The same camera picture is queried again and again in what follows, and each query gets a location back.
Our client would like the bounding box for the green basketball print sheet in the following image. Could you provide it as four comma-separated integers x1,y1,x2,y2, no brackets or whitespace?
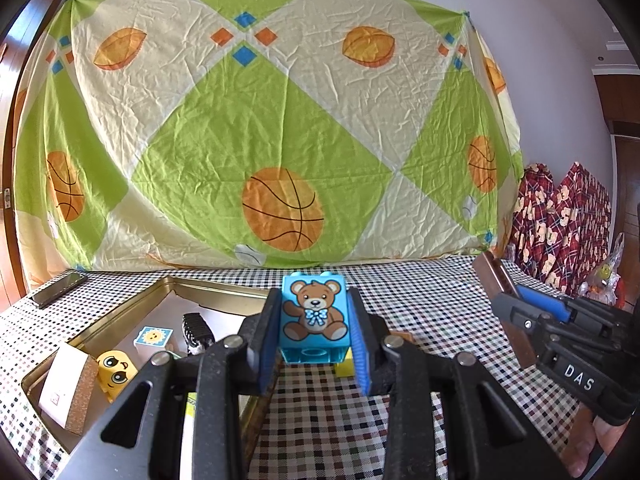
12,0,526,283

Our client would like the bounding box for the tall white box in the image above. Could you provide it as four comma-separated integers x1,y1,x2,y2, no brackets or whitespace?
40,342,99,436

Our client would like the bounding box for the checkered tablecloth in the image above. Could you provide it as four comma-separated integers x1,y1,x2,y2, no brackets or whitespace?
0,255,601,480

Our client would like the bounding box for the black hair clip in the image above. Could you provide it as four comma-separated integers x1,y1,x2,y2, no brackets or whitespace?
182,312,217,356

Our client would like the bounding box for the black phone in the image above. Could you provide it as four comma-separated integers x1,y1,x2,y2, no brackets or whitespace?
31,271,88,309

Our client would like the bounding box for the clear plastic bag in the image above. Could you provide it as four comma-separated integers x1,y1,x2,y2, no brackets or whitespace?
580,232,627,307

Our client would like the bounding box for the brown rectangular box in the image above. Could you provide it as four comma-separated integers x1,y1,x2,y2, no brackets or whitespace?
472,251,538,370

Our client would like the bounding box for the red plaid bear blanket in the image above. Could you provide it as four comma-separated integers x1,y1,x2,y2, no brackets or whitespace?
507,162,613,296

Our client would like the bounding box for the person's right hand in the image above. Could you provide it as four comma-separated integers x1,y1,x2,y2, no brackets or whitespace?
570,404,622,479

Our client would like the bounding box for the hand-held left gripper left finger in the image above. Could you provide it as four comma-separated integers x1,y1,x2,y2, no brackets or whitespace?
60,287,286,480

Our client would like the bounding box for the brown wooden door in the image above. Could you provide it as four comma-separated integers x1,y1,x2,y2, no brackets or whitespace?
592,62,640,241

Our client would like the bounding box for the wooden door frame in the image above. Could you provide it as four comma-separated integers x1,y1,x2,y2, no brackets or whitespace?
0,0,91,313

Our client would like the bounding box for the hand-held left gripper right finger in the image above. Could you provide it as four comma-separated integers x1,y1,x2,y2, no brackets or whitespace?
347,287,571,480

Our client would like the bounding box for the blue bear toy block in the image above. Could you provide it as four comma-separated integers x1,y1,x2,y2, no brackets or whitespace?
279,272,351,365

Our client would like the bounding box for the gold tin container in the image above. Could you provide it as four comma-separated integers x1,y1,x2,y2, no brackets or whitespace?
21,276,278,466

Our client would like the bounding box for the yellow face toy block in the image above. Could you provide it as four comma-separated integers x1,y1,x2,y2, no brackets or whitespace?
96,350,138,403

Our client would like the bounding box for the white sun print block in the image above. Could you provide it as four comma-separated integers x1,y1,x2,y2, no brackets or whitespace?
133,326,173,361

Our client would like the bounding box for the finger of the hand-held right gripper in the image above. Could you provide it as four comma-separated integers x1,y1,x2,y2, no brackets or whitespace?
515,284,628,343
491,292,558,347

